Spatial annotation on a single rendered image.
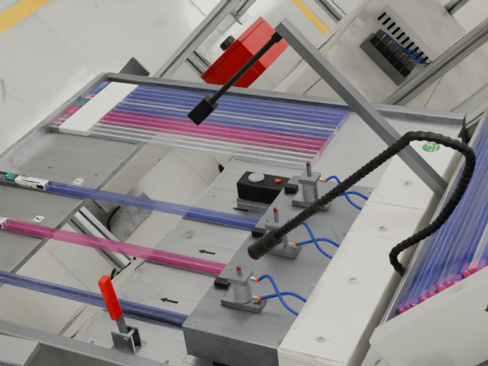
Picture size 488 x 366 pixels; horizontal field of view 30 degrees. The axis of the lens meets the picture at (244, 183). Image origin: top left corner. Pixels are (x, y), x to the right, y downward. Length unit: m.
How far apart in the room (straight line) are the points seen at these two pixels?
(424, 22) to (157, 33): 0.88
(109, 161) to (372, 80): 1.18
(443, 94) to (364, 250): 1.69
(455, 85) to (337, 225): 1.70
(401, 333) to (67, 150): 0.88
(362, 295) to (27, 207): 0.63
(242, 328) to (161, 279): 0.22
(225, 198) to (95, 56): 1.56
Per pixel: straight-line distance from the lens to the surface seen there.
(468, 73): 2.97
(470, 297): 0.82
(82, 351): 1.16
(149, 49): 3.05
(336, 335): 1.02
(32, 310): 2.36
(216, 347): 1.09
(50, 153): 1.62
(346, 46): 2.58
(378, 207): 1.21
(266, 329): 1.07
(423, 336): 0.87
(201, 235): 1.33
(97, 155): 1.58
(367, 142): 1.51
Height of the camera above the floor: 1.99
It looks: 42 degrees down
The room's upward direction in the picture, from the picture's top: 50 degrees clockwise
